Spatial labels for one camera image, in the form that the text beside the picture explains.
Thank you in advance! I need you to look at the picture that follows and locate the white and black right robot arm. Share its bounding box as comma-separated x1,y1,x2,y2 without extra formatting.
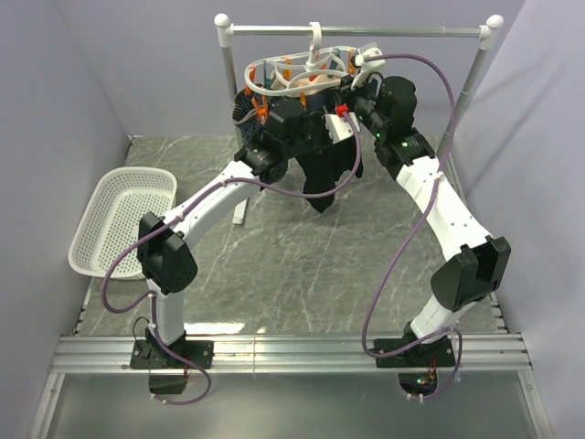
341,76,511,366

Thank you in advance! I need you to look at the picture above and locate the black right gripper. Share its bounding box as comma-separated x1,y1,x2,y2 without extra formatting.
328,71,387,140

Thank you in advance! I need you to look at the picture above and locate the white perforated plastic basket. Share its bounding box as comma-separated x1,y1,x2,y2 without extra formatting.
68,166,177,278

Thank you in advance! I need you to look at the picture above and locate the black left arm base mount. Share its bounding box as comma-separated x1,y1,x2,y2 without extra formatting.
129,337,214,396

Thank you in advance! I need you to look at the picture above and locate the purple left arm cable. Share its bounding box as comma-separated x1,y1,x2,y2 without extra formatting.
100,111,363,406

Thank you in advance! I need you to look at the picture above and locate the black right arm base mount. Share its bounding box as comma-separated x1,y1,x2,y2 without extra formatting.
371,336,462,402

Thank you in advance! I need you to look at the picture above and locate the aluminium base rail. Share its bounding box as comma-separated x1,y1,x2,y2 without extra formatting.
49,333,532,374

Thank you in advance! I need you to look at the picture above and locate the white clip hanger frame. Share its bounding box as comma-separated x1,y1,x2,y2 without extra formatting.
245,22,357,98

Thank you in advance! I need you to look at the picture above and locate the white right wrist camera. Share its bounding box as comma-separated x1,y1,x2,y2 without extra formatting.
351,42,386,90

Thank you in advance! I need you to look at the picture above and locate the striped navy underwear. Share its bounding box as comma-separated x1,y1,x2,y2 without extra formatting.
231,87,271,144

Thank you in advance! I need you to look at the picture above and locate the black underwear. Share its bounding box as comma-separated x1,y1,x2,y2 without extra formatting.
296,137,356,194

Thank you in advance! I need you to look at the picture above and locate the orange clothes peg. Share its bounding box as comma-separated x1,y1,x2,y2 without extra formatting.
299,93,307,111
252,95,270,124

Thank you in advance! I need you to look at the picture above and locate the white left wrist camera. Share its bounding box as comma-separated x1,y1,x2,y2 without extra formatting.
324,104,359,145

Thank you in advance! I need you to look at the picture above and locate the white and grey clothes rack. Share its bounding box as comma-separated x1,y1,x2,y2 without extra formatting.
213,12,505,225

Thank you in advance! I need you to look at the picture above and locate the navy underwear with cream waistband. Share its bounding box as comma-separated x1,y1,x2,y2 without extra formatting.
290,74,341,112

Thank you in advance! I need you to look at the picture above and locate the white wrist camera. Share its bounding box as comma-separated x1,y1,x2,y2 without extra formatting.
324,104,359,145
351,42,386,90

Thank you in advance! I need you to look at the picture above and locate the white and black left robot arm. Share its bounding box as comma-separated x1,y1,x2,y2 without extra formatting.
137,98,356,368

